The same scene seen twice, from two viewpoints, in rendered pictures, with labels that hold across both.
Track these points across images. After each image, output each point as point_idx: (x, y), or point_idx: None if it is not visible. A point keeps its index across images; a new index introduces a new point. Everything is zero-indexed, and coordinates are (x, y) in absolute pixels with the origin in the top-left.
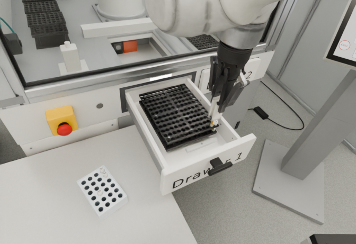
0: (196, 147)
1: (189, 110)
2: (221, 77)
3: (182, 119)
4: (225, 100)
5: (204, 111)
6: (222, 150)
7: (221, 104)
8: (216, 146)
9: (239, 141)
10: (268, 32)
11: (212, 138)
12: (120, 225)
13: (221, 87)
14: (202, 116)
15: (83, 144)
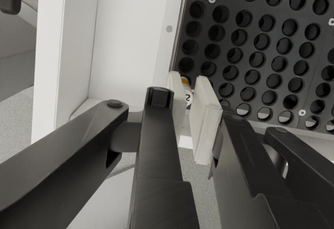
0: (168, 2)
1: (292, 63)
2: (248, 222)
3: (275, 4)
4: (111, 116)
5: (249, 110)
6: (42, 5)
7: (146, 103)
8: (140, 70)
9: (44, 91)
10: None
11: (163, 74)
12: None
13: (221, 180)
14: (236, 82)
15: None
